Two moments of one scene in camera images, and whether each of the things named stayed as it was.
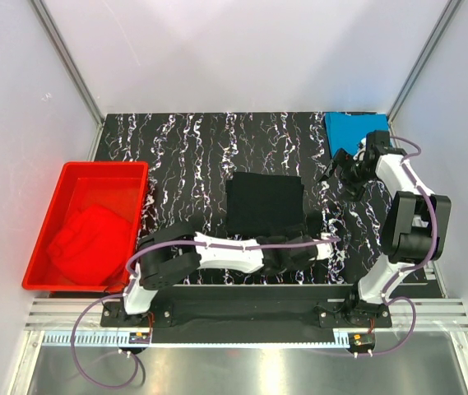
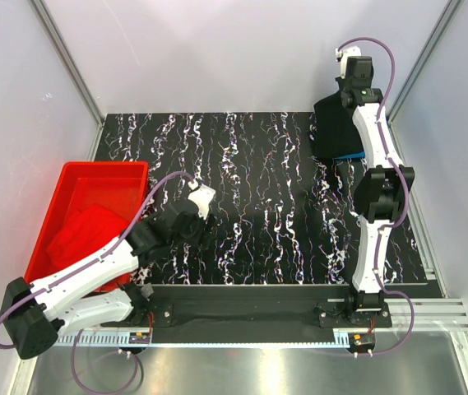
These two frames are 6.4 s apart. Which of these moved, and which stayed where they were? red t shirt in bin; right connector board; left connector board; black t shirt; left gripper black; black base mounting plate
Moved: left gripper black; black t shirt
Stayed: left connector board; black base mounting plate; right connector board; red t shirt in bin
